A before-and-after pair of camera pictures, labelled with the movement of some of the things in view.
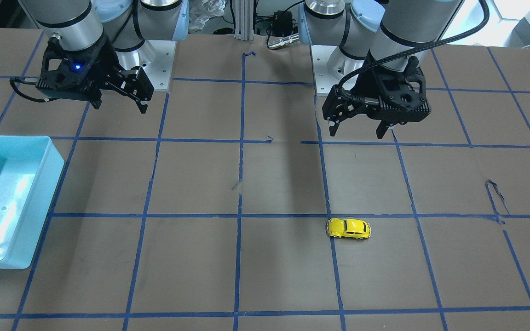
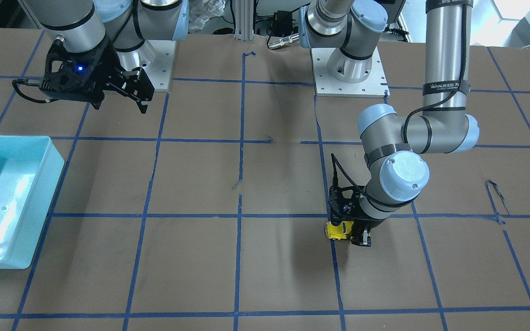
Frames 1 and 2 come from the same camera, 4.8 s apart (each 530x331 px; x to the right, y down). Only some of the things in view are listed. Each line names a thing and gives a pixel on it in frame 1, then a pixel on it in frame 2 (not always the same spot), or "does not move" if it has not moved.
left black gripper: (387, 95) → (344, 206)
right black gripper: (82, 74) does not move
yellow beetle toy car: (348, 228) does not move
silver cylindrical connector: (287, 40) does not move
